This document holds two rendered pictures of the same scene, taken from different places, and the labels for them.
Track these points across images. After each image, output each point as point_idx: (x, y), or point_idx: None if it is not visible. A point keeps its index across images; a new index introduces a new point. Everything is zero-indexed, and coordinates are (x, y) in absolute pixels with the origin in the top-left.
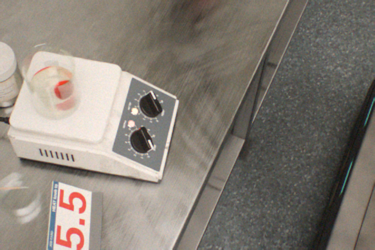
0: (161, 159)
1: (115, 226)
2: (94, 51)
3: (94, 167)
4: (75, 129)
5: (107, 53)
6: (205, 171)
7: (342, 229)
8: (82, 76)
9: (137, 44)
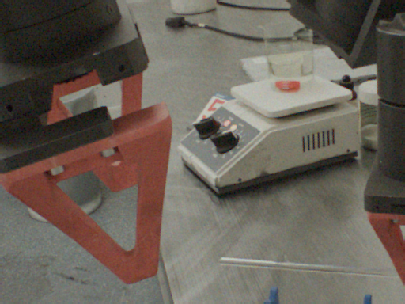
0: (185, 146)
1: None
2: (353, 188)
3: None
4: (256, 84)
5: (339, 193)
6: None
7: None
8: (293, 97)
9: (321, 210)
